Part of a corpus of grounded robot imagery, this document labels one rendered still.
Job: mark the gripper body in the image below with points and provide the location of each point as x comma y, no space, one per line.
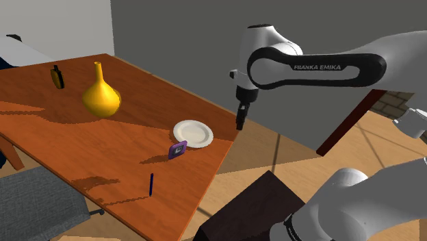
247,94

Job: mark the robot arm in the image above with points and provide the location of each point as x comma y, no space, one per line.
360,203

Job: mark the white plate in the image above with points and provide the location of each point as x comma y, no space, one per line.
193,133

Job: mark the purple small clock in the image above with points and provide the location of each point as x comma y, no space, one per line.
177,150

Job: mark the blue pen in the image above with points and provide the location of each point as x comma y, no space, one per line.
151,184

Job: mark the yellow long-necked vase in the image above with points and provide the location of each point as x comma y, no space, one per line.
100,98

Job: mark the brown wooden table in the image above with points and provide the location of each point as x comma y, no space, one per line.
100,150

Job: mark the black and yellow bottle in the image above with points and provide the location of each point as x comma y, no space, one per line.
57,78

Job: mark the grey fabric chair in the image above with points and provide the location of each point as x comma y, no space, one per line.
36,203

